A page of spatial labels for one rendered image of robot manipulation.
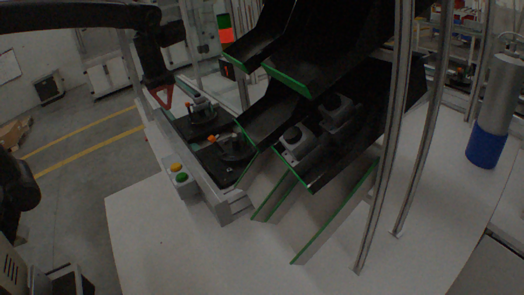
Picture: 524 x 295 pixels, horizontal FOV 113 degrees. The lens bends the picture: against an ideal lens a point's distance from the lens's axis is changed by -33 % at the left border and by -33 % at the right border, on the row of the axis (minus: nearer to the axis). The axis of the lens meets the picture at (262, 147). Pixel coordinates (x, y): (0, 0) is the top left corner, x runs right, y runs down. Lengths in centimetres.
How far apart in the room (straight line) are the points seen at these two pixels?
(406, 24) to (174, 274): 76
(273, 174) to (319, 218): 17
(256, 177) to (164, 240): 37
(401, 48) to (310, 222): 38
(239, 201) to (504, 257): 93
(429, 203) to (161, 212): 91
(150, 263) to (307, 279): 46
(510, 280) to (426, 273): 46
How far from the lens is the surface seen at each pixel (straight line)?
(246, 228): 80
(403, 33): 36
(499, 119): 110
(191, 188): 87
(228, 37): 96
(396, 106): 39
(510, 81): 105
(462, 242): 87
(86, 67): 594
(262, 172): 68
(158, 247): 85
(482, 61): 142
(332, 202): 54
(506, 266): 108
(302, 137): 40
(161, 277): 79
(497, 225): 98
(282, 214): 61
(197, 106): 113
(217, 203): 75
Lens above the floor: 148
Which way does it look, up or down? 34 degrees down
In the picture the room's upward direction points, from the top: 8 degrees counter-clockwise
